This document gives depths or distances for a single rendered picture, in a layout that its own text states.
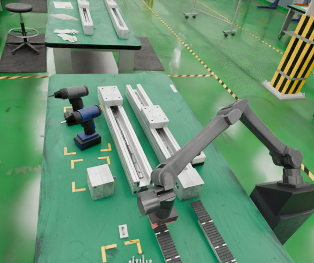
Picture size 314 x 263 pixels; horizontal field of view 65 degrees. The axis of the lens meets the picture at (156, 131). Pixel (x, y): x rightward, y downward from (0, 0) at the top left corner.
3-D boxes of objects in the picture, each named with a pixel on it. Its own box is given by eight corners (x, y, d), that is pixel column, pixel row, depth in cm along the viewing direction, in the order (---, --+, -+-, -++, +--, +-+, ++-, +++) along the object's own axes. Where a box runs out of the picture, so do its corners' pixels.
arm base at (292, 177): (312, 186, 109) (290, 182, 120) (310, 167, 109) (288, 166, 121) (296, 188, 106) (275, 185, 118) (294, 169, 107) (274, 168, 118)
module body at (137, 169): (153, 189, 112) (155, 177, 106) (132, 194, 108) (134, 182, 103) (112, 96, 167) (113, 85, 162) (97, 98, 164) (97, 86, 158)
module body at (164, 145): (190, 181, 118) (194, 169, 113) (171, 185, 115) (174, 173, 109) (139, 94, 174) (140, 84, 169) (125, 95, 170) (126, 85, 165)
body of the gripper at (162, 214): (146, 210, 91) (148, 198, 86) (171, 203, 95) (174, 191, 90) (152, 225, 86) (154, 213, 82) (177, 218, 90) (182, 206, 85)
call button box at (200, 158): (203, 165, 128) (206, 156, 124) (187, 168, 125) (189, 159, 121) (196, 154, 134) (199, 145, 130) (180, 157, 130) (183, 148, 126)
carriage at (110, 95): (122, 108, 148) (123, 99, 144) (104, 110, 144) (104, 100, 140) (116, 95, 159) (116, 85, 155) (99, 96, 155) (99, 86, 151)
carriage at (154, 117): (167, 130, 137) (169, 120, 133) (149, 133, 133) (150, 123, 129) (157, 114, 148) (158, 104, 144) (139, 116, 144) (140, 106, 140)
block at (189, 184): (204, 195, 113) (209, 181, 107) (179, 201, 109) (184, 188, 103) (194, 180, 119) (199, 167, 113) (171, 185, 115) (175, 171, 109)
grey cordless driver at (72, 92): (90, 121, 143) (89, 88, 130) (55, 129, 134) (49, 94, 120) (86, 114, 148) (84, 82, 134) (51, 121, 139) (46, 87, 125)
